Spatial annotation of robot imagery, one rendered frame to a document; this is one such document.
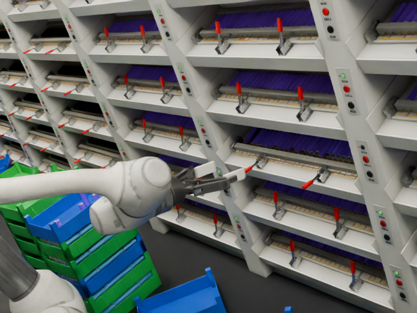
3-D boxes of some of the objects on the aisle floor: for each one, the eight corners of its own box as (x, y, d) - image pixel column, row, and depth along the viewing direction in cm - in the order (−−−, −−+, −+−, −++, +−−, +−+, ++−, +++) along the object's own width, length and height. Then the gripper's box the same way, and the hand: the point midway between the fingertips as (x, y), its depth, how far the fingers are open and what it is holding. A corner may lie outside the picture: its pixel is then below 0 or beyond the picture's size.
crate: (146, 346, 227) (138, 329, 224) (141, 313, 246) (133, 297, 243) (227, 313, 228) (219, 295, 225) (216, 284, 247) (210, 266, 244)
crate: (105, 333, 243) (97, 316, 240) (76, 320, 257) (67, 303, 254) (162, 283, 260) (154, 267, 257) (131, 273, 275) (123, 258, 272)
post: (265, 277, 240) (78, -235, 175) (249, 271, 248) (63, -223, 183) (303, 247, 249) (138, -250, 185) (286, 241, 257) (121, -238, 192)
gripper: (144, 198, 184) (205, 174, 196) (195, 217, 164) (260, 189, 176) (138, 173, 182) (201, 151, 194) (189, 188, 162) (255, 162, 174)
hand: (226, 170), depth 184 cm, fingers open, 13 cm apart
